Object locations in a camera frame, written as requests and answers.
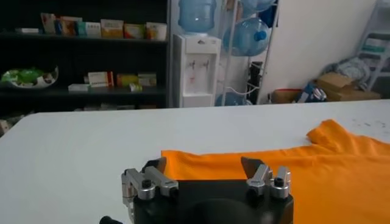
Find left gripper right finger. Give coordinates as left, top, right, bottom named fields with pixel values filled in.
left=240, top=156, right=292, bottom=200

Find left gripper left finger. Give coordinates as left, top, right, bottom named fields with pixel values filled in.
left=121, top=156, right=180, bottom=208

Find orange t-shirt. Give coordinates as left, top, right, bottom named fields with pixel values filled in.
left=160, top=119, right=390, bottom=224

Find striped grey clothes pile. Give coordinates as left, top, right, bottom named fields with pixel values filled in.
left=322, top=57, right=371, bottom=89

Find large white table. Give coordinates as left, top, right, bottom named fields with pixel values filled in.
left=0, top=99, right=390, bottom=224

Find red trimmed cardboard box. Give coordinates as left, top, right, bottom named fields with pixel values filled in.
left=270, top=88, right=302, bottom=104

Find black metal stand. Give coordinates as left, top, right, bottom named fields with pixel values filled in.
left=247, top=60, right=263, bottom=105

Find blue shopping bag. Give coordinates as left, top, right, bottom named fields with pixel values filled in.
left=294, top=82, right=327, bottom=103

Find green white box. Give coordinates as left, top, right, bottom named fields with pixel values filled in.
left=137, top=72, right=158, bottom=88

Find white metal jug rack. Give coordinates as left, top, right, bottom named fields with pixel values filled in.
left=221, top=0, right=280, bottom=107

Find yellow green box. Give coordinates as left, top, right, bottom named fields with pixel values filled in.
left=116, top=72, right=140, bottom=88

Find white water dispenser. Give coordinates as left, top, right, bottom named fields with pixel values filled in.
left=172, top=32, right=222, bottom=108

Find white box red stripe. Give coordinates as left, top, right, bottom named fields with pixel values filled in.
left=87, top=71, right=115, bottom=88

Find flat white box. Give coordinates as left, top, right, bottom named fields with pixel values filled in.
left=68, top=83, right=91, bottom=93

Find large brown cardboard box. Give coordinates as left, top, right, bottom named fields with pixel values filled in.
left=315, top=72, right=381, bottom=102

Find white paper cup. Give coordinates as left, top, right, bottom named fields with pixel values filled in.
left=152, top=23, right=168, bottom=41

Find white orange medicine box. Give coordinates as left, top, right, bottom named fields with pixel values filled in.
left=145, top=22, right=156, bottom=40

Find black shelf unit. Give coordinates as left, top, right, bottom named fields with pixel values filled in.
left=0, top=0, right=171, bottom=116

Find orange green medicine box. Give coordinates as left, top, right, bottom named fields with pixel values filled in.
left=123, top=23, right=146, bottom=40

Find white yellow medicine box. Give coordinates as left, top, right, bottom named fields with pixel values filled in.
left=100, top=19, right=125, bottom=40

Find glass bowl green packets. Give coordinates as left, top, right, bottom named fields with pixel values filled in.
left=1, top=65, right=59, bottom=89

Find labelled blue water jug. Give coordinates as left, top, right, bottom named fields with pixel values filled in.
left=178, top=0, right=218, bottom=33

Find white metal ladder shelf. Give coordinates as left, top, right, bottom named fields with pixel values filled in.
left=355, top=0, right=390, bottom=92

